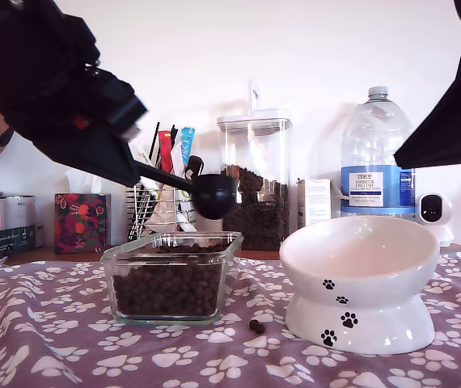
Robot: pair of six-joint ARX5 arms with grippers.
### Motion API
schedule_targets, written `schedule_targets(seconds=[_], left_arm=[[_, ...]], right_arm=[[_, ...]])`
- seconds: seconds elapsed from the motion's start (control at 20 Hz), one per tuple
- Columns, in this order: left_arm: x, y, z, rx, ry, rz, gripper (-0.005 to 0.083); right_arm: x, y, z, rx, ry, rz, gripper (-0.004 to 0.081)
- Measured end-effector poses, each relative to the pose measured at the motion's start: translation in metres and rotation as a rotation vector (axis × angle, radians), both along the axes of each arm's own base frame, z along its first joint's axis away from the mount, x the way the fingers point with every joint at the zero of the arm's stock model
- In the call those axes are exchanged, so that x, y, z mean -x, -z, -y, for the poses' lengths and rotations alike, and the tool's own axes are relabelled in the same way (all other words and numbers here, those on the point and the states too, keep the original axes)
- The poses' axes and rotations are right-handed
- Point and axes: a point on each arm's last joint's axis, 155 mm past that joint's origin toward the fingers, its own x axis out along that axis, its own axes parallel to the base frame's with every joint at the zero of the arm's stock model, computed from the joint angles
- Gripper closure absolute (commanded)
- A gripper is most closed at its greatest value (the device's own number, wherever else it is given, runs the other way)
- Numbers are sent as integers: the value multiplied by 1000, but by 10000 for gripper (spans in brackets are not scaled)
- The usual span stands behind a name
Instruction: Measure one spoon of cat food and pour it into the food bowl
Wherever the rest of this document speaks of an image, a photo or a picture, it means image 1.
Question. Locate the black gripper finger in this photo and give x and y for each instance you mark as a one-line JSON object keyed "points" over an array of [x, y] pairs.
{"points": [[101, 157], [457, 121]]}

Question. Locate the black plastic measuring spoon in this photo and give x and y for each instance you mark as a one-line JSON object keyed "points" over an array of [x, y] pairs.
{"points": [[214, 198]]}

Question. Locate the white paw print cat bowl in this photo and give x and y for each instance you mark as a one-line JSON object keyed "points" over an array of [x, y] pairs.
{"points": [[358, 319]]}

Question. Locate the white paper tissue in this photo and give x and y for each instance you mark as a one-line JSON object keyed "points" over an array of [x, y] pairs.
{"points": [[81, 184]]}

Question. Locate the white sachet with black text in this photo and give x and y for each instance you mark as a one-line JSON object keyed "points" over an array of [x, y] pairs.
{"points": [[139, 151]]}

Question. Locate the thin black stick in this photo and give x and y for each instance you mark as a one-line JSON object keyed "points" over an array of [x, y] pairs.
{"points": [[156, 141]]}

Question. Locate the red sachet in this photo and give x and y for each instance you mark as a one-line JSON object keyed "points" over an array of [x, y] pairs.
{"points": [[166, 153]]}

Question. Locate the floral tissue box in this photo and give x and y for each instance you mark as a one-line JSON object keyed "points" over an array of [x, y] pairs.
{"points": [[80, 226]]}

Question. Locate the plain white sachet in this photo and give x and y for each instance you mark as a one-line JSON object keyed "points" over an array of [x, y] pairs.
{"points": [[178, 157]]}

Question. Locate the light blue sachet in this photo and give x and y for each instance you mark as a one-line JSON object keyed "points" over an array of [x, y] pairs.
{"points": [[188, 141]]}

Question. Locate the beige pouch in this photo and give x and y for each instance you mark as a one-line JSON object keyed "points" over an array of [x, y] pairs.
{"points": [[170, 214]]}

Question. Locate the small black clip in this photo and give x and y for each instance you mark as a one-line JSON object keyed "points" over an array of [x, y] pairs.
{"points": [[195, 163]]}

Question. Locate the plain white tin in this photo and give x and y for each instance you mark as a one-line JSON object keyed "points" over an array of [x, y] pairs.
{"points": [[21, 212]]}

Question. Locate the large blue label water bottle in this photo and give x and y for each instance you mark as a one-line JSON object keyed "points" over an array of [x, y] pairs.
{"points": [[364, 190]]}

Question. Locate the square clear glass container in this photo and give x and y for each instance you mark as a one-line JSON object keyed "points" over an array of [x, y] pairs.
{"points": [[110, 283]]}

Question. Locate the dark green cardboard box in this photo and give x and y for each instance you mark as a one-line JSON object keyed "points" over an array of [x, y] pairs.
{"points": [[3, 242]]}

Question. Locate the large brown kibble heap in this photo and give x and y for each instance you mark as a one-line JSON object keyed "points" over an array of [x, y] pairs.
{"points": [[166, 291]]}

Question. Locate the tall clear canister white lid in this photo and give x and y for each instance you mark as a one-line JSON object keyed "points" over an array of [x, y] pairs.
{"points": [[254, 118]]}

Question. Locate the small white printed carton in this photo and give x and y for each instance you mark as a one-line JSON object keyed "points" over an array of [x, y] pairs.
{"points": [[314, 202]]}

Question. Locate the purple paw print cloth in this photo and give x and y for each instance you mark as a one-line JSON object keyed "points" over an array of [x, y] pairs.
{"points": [[52, 315]]}

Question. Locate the dark kibble store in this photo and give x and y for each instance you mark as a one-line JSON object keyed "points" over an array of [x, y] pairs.
{"points": [[259, 226]]}

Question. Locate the spilled brown kibble piece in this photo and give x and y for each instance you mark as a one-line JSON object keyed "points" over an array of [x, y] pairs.
{"points": [[254, 324], [260, 329]]}

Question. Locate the small white round camera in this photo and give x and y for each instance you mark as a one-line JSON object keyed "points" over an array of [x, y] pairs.
{"points": [[445, 208]]}

